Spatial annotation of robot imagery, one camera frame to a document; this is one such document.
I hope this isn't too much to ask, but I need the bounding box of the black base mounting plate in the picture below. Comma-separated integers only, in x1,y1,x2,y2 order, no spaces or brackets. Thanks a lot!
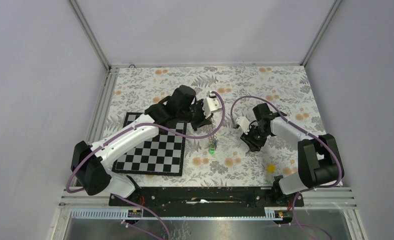
127,186,304,218

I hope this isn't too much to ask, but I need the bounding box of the grey slotted cable duct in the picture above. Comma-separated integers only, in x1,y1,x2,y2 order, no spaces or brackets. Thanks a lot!
71,207,288,221

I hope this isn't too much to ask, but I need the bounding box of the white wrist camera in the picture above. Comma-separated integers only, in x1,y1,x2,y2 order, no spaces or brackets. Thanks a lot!
235,116,250,135
202,93,223,118

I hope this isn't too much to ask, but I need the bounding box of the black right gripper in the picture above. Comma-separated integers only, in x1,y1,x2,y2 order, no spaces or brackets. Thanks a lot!
240,124,270,153

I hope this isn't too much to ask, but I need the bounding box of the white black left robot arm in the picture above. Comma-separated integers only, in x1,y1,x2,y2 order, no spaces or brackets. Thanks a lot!
65,85,225,206

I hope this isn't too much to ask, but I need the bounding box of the yellow cube block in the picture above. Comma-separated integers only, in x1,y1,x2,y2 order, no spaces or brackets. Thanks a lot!
266,164,276,173

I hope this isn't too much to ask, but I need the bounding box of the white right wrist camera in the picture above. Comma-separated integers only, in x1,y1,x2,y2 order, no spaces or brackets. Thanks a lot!
235,116,250,135

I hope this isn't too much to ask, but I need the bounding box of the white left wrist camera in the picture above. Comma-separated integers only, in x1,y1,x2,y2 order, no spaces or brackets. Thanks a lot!
202,93,223,118

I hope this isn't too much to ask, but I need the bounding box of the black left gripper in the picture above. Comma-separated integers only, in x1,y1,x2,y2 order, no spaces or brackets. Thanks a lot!
178,98,214,132

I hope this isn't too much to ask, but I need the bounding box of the floral patterned table mat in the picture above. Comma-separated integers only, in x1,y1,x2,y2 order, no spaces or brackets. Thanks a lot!
102,66,325,187

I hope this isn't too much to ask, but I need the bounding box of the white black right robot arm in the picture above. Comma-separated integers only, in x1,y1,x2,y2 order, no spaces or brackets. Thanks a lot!
236,103,344,206

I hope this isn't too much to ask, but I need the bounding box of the black white chessboard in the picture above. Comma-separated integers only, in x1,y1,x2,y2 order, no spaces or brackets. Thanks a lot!
112,131,186,177

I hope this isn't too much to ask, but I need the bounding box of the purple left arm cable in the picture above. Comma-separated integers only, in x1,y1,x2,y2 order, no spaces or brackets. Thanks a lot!
65,91,227,240

